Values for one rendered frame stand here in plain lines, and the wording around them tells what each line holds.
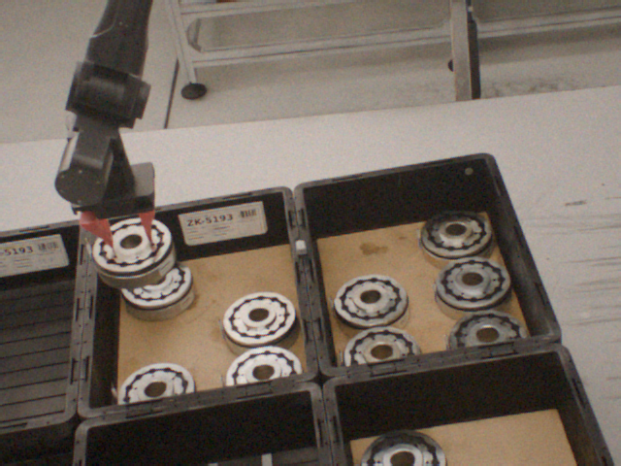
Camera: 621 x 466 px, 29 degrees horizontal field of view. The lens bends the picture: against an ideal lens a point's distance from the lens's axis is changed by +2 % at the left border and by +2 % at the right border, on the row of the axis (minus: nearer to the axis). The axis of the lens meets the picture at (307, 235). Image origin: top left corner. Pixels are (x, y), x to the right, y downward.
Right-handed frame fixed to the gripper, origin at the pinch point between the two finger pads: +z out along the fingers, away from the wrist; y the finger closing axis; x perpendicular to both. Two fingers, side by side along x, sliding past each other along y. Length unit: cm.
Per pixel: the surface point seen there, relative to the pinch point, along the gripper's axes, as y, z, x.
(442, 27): 68, 100, 182
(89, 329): -7.8, 10.3, -5.0
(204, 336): 5.5, 20.8, 0.1
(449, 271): 41.2, 18.6, 2.3
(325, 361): 22.3, 10.1, -17.8
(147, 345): -2.5, 20.7, 0.2
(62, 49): -53, 116, 231
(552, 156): 66, 37, 44
